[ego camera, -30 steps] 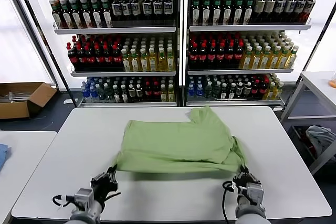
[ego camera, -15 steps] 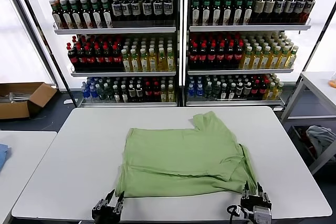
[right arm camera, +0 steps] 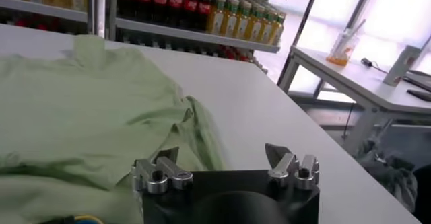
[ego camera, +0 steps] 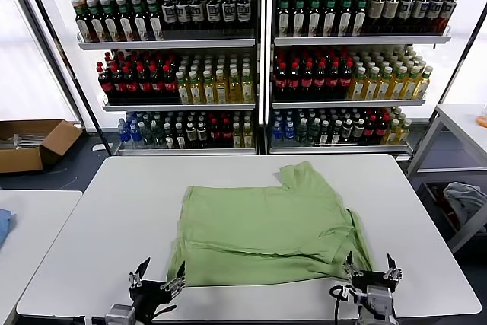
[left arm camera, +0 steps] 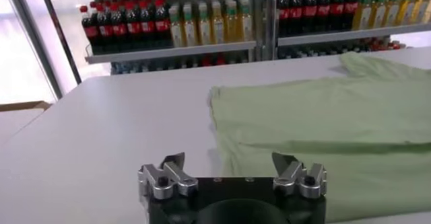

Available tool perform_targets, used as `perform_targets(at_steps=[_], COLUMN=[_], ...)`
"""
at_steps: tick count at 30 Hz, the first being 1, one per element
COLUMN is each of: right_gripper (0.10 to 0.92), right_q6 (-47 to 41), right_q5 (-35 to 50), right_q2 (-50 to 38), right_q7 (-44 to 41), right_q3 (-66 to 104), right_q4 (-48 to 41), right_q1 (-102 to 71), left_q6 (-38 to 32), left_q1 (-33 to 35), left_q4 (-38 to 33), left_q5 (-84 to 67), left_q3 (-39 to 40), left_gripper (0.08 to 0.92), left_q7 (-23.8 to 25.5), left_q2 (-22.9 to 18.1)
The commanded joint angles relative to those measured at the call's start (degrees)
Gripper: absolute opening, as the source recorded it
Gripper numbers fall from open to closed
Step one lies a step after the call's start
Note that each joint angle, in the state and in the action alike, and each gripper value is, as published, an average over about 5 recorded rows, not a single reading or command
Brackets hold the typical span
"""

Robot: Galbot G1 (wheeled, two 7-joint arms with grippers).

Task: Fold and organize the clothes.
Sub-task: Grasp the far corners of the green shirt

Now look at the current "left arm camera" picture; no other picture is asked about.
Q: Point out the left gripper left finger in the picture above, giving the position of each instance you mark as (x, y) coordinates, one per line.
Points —
(168, 178)

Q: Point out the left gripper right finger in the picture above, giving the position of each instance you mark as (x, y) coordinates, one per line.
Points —
(293, 176)

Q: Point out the light green polo shirt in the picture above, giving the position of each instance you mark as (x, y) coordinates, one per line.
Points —
(320, 117)

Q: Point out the grey metal shelf unit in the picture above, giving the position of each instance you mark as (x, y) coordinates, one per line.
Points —
(336, 36)
(168, 52)

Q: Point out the cola bottle red cap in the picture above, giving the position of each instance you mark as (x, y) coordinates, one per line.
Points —
(284, 13)
(90, 30)
(118, 28)
(309, 11)
(162, 25)
(147, 26)
(220, 60)
(296, 12)
(336, 8)
(133, 27)
(351, 7)
(323, 10)
(104, 29)

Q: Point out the yellow juice bottle green label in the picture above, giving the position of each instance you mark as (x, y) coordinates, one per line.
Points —
(378, 13)
(191, 28)
(246, 23)
(405, 10)
(419, 8)
(204, 27)
(427, 11)
(217, 26)
(392, 11)
(231, 25)
(363, 15)
(176, 30)

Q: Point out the brown cardboard box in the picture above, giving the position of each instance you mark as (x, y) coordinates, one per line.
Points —
(23, 106)

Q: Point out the thin black window post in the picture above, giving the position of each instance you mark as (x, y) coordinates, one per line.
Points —
(58, 30)

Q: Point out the thick grey window post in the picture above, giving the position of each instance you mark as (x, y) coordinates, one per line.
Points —
(35, 40)

